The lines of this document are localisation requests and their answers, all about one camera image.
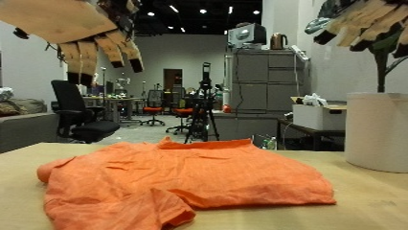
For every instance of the orange short-sleeved shirt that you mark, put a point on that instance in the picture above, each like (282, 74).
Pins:
(192, 175)

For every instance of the green leafy plant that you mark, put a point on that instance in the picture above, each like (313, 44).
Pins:
(382, 73)

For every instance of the white power strip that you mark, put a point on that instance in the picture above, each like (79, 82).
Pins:
(300, 52)

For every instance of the copper kettle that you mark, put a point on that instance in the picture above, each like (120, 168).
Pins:
(278, 41)

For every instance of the black office chair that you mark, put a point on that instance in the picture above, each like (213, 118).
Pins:
(68, 99)

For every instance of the white bundle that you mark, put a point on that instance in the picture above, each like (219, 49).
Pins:
(6, 95)

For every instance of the brown-grey cushion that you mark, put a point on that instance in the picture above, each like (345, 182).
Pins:
(23, 107)

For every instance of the long work desk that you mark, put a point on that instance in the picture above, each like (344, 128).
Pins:
(112, 100)

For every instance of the white plastic bag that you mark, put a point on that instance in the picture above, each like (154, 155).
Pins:
(314, 99)

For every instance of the grey box appliance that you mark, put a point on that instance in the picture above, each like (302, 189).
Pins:
(247, 34)

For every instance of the grey metal cabinet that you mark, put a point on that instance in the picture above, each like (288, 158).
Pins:
(264, 80)

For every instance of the brown door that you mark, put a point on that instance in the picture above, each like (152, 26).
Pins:
(171, 78)

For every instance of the white cardboard box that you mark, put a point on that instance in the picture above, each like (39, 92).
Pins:
(320, 118)

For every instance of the grey sofa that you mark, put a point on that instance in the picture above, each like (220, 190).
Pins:
(26, 131)

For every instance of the orange-seat office chair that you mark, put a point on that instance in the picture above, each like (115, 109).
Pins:
(183, 111)
(154, 109)

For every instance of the white cylindrical planter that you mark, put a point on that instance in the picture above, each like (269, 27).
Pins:
(377, 134)

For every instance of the black side table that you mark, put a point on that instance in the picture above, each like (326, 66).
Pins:
(313, 132)

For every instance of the red ball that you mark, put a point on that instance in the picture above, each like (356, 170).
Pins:
(227, 108)

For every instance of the grey low counter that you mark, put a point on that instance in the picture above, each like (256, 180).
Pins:
(247, 126)

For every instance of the clear plastic bottle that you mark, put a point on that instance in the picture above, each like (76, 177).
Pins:
(272, 143)

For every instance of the black camera tripod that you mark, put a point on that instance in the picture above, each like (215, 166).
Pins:
(205, 111)

